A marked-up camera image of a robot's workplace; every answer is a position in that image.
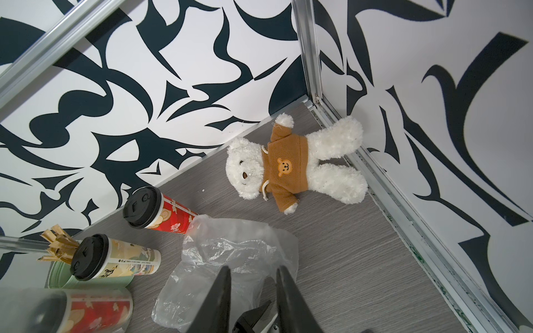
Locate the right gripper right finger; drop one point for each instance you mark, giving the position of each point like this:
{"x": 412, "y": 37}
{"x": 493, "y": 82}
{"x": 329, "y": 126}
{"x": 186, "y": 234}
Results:
{"x": 293, "y": 312}

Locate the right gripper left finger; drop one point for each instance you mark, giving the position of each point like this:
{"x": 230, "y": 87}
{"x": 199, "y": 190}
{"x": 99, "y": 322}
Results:
{"x": 214, "y": 313}

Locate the red milk tea cup back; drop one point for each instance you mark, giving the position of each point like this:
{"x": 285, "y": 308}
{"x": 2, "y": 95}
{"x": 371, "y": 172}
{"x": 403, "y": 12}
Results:
{"x": 149, "y": 208}

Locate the red milk tea cup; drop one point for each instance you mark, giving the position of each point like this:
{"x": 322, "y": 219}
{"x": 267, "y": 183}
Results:
{"x": 75, "y": 310}
{"x": 149, "y": 208}

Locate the cream milk tea cup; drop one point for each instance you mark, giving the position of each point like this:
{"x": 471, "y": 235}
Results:
{"x": 100, "y": 256}

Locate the white teddy bear brown hoodie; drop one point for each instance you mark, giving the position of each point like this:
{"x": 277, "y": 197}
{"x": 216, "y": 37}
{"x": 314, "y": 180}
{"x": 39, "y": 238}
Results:
{"x": 291, "y": 164}

